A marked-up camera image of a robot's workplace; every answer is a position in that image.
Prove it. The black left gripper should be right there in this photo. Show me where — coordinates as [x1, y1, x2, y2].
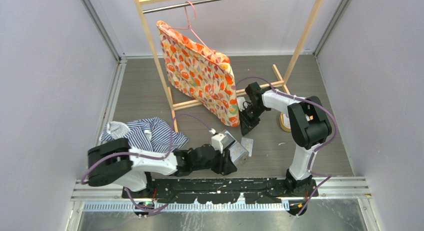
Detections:
[192, 143, 237, 174]

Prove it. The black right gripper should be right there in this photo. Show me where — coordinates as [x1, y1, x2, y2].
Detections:
[236, 104, 268, 136]

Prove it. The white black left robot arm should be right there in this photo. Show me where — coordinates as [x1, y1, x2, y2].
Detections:
[81, 138, 237, 198]

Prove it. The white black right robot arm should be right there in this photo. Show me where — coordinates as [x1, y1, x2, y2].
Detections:
[236, 82, 332, 196]

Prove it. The tan oval tray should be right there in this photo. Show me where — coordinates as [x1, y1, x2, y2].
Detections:
[279, 112, 291, 133]

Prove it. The blue white striped shirt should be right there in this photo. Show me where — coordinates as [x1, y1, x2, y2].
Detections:
[99, 117, 189, 153]

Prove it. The orange floral garment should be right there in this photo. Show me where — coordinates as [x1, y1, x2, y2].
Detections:
[156, 20, 240, 127]

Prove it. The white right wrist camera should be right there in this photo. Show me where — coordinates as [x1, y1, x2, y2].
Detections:
[236, 96, 249, 112]

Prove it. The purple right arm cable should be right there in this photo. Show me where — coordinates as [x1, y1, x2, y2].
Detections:
[235, 76, 338, 217]

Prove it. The pink wire hanger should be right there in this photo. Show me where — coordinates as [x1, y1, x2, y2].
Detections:
[168, 0, 220, 63]

